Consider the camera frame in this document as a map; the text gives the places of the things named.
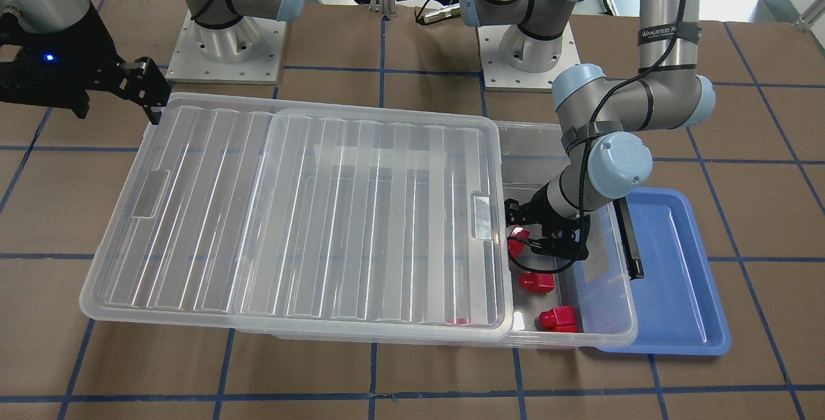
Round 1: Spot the clear plastic storage box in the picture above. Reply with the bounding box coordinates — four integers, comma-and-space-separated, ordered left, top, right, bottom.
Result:
245, 120, 639, 350

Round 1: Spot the red block front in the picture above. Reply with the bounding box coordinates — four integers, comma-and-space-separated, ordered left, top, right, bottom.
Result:
536, 305, 580, 333

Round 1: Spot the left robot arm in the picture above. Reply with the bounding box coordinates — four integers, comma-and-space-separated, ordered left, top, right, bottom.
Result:
459, 0, 715, 267

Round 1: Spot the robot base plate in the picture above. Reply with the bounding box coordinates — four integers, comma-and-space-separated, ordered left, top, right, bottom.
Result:
476, 24, 581, 92

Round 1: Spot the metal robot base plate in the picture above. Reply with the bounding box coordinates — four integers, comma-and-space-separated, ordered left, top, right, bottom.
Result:
166, 13, 289, 86

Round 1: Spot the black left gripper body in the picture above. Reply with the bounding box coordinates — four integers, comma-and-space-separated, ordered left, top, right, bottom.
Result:
505, 198, 590, 260

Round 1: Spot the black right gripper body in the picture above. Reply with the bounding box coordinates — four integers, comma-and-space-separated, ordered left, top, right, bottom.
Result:
1, 1, 171, 119

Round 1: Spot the blue plastic tray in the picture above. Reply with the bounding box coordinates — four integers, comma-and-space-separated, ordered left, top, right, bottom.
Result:
601, 187, 732, 356

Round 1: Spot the clear plastic box lid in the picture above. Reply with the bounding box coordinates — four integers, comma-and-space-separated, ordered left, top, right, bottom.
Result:
79, 92, 514, 345

